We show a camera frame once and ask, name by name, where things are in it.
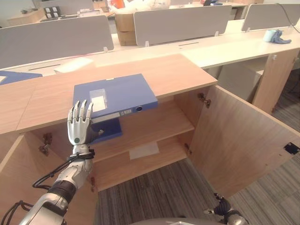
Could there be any blue box file folder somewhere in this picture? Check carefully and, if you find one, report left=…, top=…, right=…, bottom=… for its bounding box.
left=72, top=73, right=158, bottom=145

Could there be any blue cloth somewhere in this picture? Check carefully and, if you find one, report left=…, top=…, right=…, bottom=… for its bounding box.
left=271, top=29, right=293, bottom=45

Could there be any wooden cabinet shelf board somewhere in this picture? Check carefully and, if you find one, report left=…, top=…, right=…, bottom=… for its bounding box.
left=90, top=100, right=195, bottom=163

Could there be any white plastic bag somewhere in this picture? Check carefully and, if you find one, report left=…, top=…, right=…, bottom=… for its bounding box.
left=109, top=0, right=172, bottom=14

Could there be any white paper sheet in cabinet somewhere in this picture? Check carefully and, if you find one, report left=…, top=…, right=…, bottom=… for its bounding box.
left=128, top=141, right=161, bottom=161

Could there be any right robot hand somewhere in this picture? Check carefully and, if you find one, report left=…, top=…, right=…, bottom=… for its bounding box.
left=202, top=192, right=235, bottom=218

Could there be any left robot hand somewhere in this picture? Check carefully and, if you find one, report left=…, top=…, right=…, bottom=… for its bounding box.
left=67, top=99, right=105, bottom=146

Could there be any wide grey desk divider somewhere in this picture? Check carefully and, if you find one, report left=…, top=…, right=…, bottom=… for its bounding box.
left=0, top=15, right=115, bottom=70

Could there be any wooden cabinet door with lock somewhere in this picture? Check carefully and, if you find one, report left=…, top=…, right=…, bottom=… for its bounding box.
left=190, top=84, right=300, bottom=199

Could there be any black socket panel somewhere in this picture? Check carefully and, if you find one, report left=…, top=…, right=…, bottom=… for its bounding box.
left=44, top=7, right=60, bottom=20

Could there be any black cable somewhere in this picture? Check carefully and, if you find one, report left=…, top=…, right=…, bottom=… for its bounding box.
left=274, top=2, right=300, bottom=27

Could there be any cardboard box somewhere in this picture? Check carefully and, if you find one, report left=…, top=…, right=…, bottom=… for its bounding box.
left=114, top=13, right=137, bottom=33
left=116, top=30, right=138, bottom=46

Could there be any long white office desk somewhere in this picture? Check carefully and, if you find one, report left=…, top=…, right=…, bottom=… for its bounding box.
left=0, top=19, right=300, bottom=113

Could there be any light blue roll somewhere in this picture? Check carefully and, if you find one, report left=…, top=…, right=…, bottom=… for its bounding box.
left=262, top=29, right=278, bottom=43

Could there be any grey desk divider with cable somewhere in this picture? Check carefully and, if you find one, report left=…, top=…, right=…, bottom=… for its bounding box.
left=241, top=3, right=300, bottom=32

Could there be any wooden office cabinet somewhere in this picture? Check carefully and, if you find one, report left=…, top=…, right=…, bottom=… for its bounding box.
left=0, top=53, right=300, bottom=225

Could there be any white drawer pedestal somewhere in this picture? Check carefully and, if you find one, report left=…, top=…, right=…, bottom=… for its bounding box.
left=217, top=62, right=266, bottom=104

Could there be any blue flat folder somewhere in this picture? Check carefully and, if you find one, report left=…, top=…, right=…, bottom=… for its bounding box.
left=0, top=70, right=43, bottom=85

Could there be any distant grey desk divider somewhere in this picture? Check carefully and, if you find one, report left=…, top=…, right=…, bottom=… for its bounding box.
left=38, top=0, right=95, bottom=15

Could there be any distant wooden desk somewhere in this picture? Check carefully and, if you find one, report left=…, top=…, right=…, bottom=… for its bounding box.
left=6, top=7, right=45, bottom=27

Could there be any plain wooden cabinet door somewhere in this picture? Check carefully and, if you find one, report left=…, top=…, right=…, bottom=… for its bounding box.
left=0, top=135, right=99, bottom=225

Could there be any black lock plate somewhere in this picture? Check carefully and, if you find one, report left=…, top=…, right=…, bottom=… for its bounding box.
left=284, top=142, right=300, bottom=156

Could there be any grey robot body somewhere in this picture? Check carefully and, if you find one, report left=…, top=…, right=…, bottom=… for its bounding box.
left=130, top=217, right=227, bottom=225

